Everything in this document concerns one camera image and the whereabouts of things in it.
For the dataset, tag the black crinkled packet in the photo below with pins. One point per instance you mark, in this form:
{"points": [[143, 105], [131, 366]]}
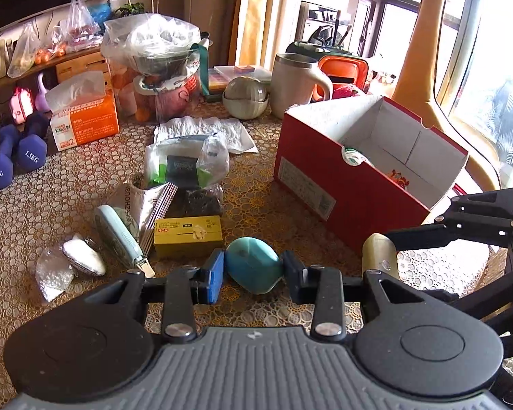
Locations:
{"points": [[201, 200]]}

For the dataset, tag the cream round ceramic holder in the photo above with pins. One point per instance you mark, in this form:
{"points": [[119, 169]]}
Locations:
{"points": [[246, 96]]}

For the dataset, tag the wooden sideboard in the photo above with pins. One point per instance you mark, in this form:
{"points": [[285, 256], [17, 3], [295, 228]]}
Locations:
{"points": [[81, 66]]}

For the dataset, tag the clear bag of white powder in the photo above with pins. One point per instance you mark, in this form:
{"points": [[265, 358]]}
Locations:
{"points": [[85, 256]]}

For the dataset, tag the small cream bottle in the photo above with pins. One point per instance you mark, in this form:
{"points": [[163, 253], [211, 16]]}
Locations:
{"points": [[378, 254]]}

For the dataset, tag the pale green slim device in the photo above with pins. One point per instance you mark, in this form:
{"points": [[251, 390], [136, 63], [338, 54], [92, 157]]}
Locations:
{"points": [[117, 235]]}

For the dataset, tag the row of small oranges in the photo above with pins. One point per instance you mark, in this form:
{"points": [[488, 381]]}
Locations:
{"points": [[47, 54]]}

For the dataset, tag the clear box with colourful contents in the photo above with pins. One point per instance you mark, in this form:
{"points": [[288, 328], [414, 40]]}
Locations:
{"points": [[235, 74]]}

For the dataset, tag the plastic bag with black box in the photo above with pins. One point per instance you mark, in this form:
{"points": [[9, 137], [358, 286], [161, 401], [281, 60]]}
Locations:
{"points": [[184, 164]]}

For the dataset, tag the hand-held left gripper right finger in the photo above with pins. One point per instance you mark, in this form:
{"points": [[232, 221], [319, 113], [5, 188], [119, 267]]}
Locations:
{"points": [[291, 275]]}

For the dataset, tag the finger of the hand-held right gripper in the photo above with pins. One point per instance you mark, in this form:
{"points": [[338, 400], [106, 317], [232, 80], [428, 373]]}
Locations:
{"points": [[502, 292], [474, 222]]}

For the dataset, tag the purple kettlebell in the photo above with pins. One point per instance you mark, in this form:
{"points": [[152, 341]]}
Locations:
{"points": [[41, 96]]}

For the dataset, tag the red and gold trinket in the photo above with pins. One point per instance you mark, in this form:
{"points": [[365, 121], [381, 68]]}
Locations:
{"points": [[399, 178]]}

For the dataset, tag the pink small bag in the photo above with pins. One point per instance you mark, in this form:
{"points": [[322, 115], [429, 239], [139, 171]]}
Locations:
{"points": [[21, 103]]}

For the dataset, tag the red cardboard box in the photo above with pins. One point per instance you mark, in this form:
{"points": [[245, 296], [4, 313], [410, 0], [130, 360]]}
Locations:
{"points": [[308, 166]]}

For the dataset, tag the crumpled silver foil pouch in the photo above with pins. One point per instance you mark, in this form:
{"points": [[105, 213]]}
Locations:
{"points": [[130, 198]]}

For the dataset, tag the orange plastic container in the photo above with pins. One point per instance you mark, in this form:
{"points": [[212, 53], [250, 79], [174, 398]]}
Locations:
{"points": [[346, 70]]}

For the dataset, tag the white flat paper bag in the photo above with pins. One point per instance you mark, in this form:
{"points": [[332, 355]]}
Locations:
{"points": [[235, 134]]}

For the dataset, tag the teal oval plastic case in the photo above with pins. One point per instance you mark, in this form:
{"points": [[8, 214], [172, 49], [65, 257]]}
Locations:
{"points": [[252, 271]]}

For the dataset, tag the blue dumbbell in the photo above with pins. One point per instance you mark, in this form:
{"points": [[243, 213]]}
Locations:
{"points": [[30, 149], [0, 166]]}

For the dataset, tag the dark green case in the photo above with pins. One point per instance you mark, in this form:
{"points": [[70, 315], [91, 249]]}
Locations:
{"points": [[316, 49]]}

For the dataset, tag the yellow rectangular carton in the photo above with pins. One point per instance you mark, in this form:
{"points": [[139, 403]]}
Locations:
{"points": [[188, 235]]}

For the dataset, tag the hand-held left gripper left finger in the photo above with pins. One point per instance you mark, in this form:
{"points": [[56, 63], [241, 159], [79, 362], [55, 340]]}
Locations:
{"points": [[216, 275]]}

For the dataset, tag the empty clear plastic bag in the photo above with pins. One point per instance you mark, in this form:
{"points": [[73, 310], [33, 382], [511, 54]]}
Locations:
{"points": [[53, 275]]}

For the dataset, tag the orange tissue box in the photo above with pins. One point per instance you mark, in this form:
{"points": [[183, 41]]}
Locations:
{"points": [[89, 119]]}

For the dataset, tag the tan wooden chair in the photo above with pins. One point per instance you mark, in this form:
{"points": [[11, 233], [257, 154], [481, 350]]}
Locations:
{"points": [[423, 51]]}

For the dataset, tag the plastic bag with red contents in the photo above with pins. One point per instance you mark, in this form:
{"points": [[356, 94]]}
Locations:
{"points": [[79, 23]]}

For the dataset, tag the white and green tape roll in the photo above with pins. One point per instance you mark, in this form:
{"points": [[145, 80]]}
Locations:
{"points": [[355, 156]]}

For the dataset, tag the pink woven basket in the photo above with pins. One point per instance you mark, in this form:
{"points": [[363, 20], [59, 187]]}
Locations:
{"points": [[173, 98]]}

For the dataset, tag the blue plastic bag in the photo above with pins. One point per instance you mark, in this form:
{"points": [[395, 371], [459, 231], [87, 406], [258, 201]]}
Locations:
{"points": [[99, 12]]}

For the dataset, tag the large clear bag over bowl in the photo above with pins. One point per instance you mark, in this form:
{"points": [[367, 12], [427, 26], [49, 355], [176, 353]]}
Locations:
{"points": [[149, 38]]}

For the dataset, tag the clear bag of fruit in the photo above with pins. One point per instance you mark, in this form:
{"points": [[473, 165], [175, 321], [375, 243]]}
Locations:
{"points": [[23, 49]]}

